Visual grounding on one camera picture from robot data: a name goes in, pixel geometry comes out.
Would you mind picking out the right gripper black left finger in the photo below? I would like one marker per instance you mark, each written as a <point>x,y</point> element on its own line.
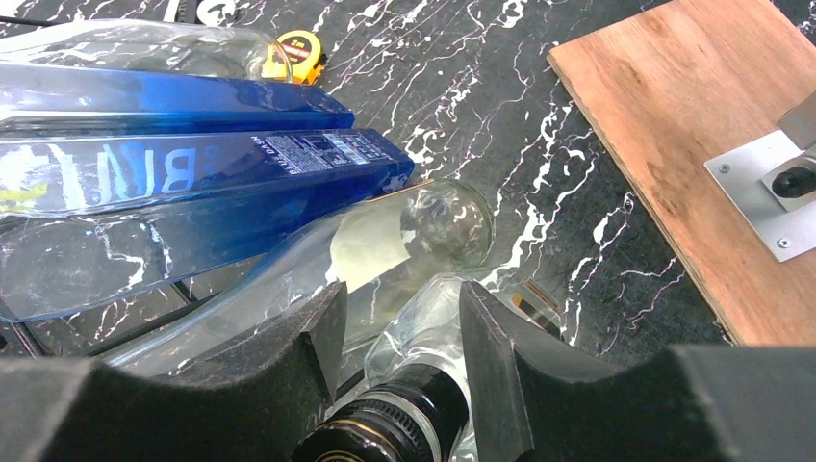
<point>253,401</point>

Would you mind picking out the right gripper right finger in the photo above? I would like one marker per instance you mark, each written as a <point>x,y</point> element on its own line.
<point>535,398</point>

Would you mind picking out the square whisky bottle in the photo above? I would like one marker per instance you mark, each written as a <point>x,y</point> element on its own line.
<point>446,378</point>

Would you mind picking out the tall clear glass bottle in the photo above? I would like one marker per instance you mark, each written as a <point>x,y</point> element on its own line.
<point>384,250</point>

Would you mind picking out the blue square bottle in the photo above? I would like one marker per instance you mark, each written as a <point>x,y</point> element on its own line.
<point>87,221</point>
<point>43,100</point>

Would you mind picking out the clear bottle with dark label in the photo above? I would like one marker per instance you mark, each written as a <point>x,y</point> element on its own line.
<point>144,45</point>

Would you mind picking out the black wire wine rack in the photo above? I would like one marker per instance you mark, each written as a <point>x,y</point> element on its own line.
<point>104,326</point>

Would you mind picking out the wooden board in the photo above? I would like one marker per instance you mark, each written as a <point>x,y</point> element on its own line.
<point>671,88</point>

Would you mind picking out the yellow tape measure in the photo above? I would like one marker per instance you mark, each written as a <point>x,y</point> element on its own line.
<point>295,57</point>

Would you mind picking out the metal bracket on board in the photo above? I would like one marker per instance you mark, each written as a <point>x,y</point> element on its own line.
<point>771,182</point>

